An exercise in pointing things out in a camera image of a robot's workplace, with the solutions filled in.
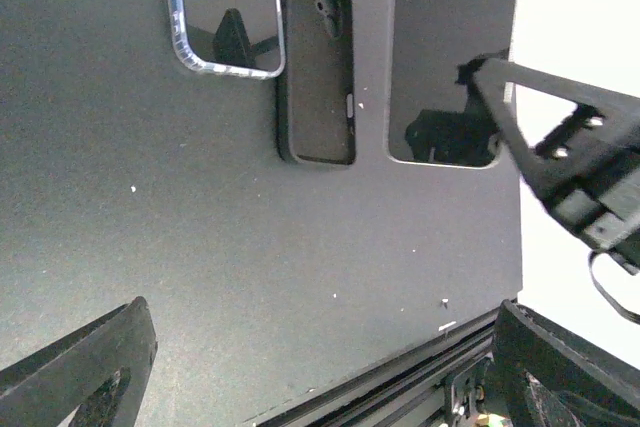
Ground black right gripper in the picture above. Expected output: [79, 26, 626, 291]
[457, 58, 639, 272]

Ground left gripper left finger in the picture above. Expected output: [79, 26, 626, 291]
[1, 297, 158, 426]

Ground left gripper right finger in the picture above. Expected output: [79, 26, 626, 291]
[492, 300, 639, 426]

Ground white smartphone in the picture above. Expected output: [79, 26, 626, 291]
[388, 0, 516, 168]

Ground blue smartphone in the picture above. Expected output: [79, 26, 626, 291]
[183, 0, 283, 75]

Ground black phone case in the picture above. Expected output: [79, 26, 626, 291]
[277, 0, 356, 166]

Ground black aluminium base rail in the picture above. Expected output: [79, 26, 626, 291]
[243, 310, 497, 426]

